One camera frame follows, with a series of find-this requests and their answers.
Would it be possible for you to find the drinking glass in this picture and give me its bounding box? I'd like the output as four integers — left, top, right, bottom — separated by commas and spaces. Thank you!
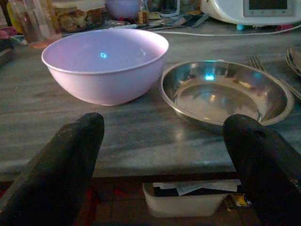
159, 0, 181, 17

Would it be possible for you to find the large pink plastic bowl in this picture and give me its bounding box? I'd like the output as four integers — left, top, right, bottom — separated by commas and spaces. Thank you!
41, 28, 170, 106

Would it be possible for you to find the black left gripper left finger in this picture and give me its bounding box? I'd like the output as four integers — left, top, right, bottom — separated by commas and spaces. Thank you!
0, 112, 105, 226

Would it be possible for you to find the small pink plastic bowl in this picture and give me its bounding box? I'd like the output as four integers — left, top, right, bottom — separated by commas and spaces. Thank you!
105, 0, 143, 20

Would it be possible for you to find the clear plastic food container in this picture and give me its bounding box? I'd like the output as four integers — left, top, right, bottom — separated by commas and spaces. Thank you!
52, 0, 106, 33

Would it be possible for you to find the white plastic bin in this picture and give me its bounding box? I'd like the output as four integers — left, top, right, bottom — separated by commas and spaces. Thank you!
142, 179, 242, 218

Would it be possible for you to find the clear plastic jar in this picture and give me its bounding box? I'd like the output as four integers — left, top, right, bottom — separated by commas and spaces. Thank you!
8, 0, 57, 44

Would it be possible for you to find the round steel plate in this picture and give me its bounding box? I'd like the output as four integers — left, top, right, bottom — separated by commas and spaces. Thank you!
159, 59, 295, 134

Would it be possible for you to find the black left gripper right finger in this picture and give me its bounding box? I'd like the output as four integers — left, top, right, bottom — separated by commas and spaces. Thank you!
222, 113, 301, 226

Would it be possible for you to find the steel fork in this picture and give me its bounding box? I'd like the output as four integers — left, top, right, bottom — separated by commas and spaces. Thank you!
247, 55, 301, 102

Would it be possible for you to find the white kitchen appliance with screen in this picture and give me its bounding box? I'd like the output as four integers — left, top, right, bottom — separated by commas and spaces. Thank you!
200, 0, 301, 26

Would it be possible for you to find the white power cable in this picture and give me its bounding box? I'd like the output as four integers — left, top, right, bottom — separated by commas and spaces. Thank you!
152, 23, 301, 38

